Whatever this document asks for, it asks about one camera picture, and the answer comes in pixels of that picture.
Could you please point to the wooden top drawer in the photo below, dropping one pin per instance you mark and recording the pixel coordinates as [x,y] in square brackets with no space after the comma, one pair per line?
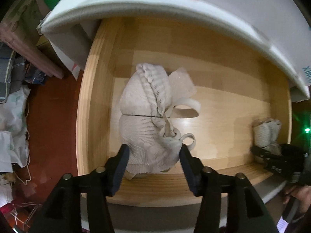
[235,86]

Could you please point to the floral pink curtain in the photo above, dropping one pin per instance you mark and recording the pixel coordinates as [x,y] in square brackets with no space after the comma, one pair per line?
[19,32]

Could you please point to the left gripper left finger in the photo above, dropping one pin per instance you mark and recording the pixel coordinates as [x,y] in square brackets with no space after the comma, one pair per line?
[61,211]

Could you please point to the person right hand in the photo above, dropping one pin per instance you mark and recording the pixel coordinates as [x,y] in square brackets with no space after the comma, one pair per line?
[302,193]

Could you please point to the white floral bedsheet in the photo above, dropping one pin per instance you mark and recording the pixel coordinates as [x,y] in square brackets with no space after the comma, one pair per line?
[14,146]

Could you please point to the white XINCCI shoe box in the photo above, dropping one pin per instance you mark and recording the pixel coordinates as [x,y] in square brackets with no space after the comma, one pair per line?
[282,22]

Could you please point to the patterned white cover sheet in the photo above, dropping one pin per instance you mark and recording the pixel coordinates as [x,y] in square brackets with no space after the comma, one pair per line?
[73,65]

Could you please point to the plaid grey blanket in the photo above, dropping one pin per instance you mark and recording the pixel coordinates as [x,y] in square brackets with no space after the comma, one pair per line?
[16,71]

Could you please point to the taupe knotted underwear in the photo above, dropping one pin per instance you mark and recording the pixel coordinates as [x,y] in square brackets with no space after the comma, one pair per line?
[265,134]

